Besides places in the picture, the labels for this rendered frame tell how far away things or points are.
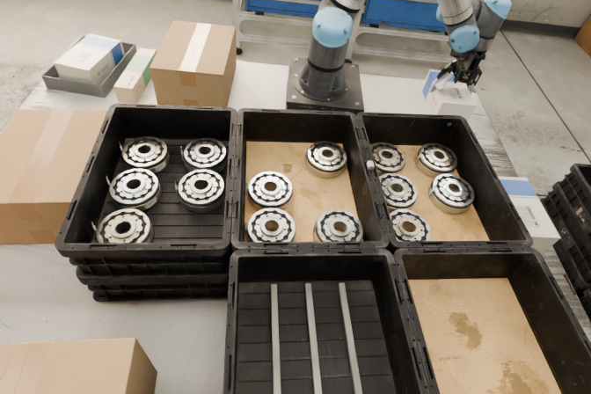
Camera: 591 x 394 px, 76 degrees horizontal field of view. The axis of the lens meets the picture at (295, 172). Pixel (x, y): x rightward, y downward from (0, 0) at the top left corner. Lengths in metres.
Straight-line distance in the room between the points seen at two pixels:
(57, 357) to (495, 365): 0.73
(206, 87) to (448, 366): 0.97
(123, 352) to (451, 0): 1.05
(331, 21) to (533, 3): 3.20
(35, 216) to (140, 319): 0.32
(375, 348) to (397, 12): 2.41
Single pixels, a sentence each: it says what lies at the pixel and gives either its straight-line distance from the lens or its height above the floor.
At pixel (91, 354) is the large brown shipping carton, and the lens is 0.70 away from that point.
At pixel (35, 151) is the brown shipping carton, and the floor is 0.86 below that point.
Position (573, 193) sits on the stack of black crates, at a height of 0.52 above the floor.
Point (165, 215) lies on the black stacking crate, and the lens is 0.88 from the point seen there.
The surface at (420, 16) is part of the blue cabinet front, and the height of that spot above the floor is 0.41.
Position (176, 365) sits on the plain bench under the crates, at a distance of 0.87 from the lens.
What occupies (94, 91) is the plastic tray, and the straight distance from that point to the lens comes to 1.43.
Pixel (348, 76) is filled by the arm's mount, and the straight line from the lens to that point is 1.36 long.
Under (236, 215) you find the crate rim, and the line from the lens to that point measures 0.75.
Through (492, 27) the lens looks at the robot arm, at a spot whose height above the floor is 1.04.
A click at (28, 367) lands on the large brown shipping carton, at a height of 0.90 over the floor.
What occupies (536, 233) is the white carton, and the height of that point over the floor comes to 0.79.
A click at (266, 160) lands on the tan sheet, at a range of 0.97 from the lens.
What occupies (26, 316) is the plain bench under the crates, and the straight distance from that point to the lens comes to 1.00.
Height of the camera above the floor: 1.53
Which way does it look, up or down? 48 degrees down
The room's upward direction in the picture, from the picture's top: 9 degrees clockwise
